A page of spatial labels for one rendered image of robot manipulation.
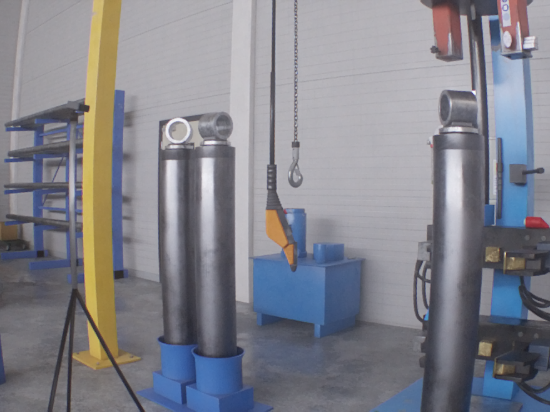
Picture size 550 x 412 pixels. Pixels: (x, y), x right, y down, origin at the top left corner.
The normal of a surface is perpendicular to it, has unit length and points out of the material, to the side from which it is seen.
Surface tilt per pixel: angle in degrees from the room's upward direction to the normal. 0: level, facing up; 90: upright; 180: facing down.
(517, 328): 90
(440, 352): 90
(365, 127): 90
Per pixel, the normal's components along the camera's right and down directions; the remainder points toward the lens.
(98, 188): 0.77, 0.02
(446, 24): -0.79, 0.01
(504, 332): -0.64, 0.02
